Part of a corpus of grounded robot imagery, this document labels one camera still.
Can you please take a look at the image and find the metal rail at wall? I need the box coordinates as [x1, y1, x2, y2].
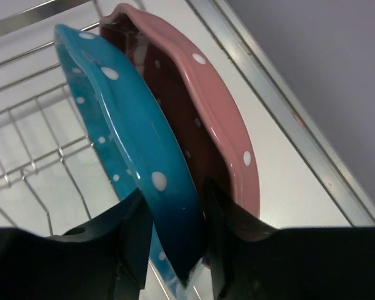
[188, 1, 375, 226]

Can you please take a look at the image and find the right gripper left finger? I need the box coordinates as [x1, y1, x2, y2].
[0, 190, 153, 299]

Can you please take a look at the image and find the wire dish rack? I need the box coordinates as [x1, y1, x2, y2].
[0, 0, 204, 300]

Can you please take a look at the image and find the teal dotted plate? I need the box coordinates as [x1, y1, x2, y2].
[54, 24, 206, 298]

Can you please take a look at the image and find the pink dotted plate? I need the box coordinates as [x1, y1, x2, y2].
[99, 3, 260, 216]

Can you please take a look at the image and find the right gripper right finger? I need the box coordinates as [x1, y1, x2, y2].
[204, 178, 375, 299]

